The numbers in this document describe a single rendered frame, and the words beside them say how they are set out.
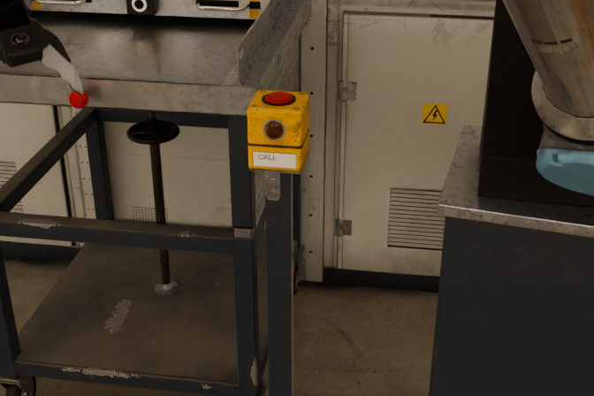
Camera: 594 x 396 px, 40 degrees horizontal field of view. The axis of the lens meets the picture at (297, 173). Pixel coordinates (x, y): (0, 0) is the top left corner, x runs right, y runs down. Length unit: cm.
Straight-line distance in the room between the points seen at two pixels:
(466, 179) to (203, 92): 47
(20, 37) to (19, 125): 132
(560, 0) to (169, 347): 133
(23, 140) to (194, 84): 106
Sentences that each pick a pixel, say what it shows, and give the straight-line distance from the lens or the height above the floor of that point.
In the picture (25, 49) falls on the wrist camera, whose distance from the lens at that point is 107.
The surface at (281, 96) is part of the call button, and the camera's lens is 118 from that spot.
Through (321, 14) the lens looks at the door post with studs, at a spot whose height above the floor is 79.
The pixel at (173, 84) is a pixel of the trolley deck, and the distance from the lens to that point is 143.
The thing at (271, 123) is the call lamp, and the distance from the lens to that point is 115.
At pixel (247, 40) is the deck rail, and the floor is 90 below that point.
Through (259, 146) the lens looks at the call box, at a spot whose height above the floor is 84.
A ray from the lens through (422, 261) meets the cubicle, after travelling 229.
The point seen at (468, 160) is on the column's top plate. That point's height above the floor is 75.
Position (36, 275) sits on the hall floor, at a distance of 253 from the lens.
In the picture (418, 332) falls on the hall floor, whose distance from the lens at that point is 221.
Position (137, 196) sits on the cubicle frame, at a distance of 237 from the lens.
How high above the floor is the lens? 133
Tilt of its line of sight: 26 degrees down
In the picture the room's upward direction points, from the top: straight up
